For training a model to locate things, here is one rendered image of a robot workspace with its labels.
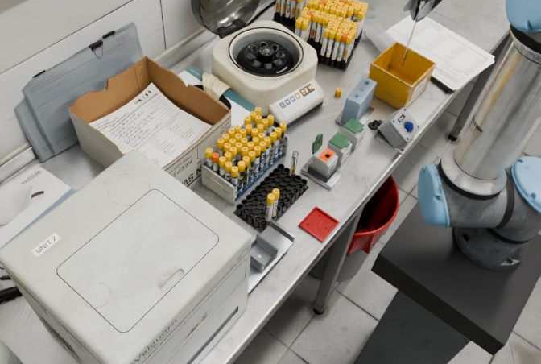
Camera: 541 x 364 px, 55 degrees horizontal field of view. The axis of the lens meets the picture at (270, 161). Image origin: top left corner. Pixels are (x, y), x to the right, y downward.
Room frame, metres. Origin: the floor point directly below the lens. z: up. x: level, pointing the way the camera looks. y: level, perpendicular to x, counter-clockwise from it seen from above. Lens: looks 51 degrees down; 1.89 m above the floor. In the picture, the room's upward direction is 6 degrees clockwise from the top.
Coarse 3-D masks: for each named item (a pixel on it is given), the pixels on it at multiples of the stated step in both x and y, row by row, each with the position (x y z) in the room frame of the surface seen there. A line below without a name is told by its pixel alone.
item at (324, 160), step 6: (324, 150) 0.81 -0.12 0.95; (330, 150) 0.81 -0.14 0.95; (318, 156) 0.79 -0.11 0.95; (324, 156) 0.79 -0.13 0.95; (330, 156) 0.79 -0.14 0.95; (336, 156) 0.80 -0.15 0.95; (312, 162) 0.79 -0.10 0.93; (318, 162) 0.78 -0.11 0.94; (324, 162) 0.77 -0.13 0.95; (330, 162) 0.78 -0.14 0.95; (336, 162) 0.79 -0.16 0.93; (318, 168) 0.78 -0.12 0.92; (324, 168) 0.77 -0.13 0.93; (330, 168) 0.77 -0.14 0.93; (324, 174) 0.77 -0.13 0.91
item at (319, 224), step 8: (312, 216) 0.67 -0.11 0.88; (320, 216) 0.67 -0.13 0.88; (328, 216) 0.67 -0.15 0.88; (304, 224) 0.64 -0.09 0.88; (312, 224) 0.65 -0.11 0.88; (320, 224) 0.65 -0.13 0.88; (328, 224) 0.65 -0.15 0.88; (336, 224) 0.65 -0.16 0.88; (312, 232) 0.62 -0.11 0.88; (320, 232) 0.63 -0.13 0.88; (328, 232) 0.63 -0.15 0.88; (320, 240) 0.60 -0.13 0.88
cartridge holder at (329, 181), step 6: (312, 156) 0.84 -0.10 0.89; (306, 168) 0.80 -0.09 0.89; (312, 168) 0.78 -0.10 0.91; (336, 168) 0.79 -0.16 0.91; (306, 174) 0.78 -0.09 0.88; (312, 174) 0.78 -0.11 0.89; (318, 174) 0.77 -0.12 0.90; (330, 174) 0.77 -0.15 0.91; (336, 174) 0.79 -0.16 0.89; (342, 174) 0.79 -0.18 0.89; (318, 180) 0.77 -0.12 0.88; (324, 180) 0.76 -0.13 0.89; (330, 180) 0.77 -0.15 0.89; (336, 180) 0.77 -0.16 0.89; (324, 186) 0.76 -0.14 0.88; (330, 186) 0.75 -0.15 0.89
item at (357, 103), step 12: (360, 84) 1.02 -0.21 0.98; (372, 84) 1.03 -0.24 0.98; (348, 96) 0.97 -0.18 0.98; (360, 96) 0.98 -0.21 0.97; (372, 96) 1.03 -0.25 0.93; (348, 108) 0.96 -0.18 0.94; (360, 108) 0.96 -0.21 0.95; (372, 108) 1.03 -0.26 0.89; (336, 120) 0.97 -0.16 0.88; (348, 120) 0.96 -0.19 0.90; (360, 120) 0.98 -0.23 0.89
